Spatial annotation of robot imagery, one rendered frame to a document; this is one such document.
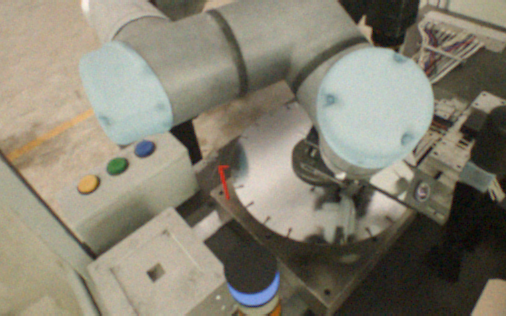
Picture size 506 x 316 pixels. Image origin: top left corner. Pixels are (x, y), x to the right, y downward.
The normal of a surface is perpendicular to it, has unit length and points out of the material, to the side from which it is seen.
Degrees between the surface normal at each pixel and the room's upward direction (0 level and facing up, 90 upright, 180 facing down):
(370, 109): 31
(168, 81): 64
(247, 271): 0
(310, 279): 0
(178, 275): 0
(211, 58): 56
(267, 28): 48
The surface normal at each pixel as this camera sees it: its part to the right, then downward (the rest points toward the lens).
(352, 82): -0.21, -0.27
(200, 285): -0.11, -0.73
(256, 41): 0.30, 0.04
